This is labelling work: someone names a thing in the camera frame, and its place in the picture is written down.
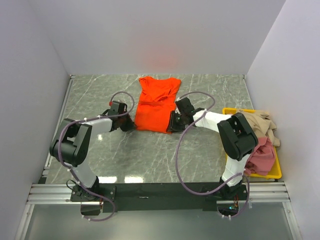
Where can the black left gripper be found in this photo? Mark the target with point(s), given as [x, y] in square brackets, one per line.
[131, 125]

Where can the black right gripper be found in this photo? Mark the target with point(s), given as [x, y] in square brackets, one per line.
[172, 126]

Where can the orange t shirt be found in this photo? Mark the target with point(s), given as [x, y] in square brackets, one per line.
[156, 102]

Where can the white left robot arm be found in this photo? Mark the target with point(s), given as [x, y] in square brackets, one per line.
[70, 145]

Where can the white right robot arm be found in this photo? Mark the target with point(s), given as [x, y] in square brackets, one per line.
[237, 137]

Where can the black base crossbar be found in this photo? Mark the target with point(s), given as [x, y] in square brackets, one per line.
[155, 196]

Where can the beige t shirt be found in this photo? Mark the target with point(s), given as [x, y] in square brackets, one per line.
[262, 125]

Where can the pink t shirt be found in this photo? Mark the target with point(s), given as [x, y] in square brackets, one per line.
[262, 158]

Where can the yellow plastic bin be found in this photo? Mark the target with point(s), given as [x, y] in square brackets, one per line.
[275, 172]

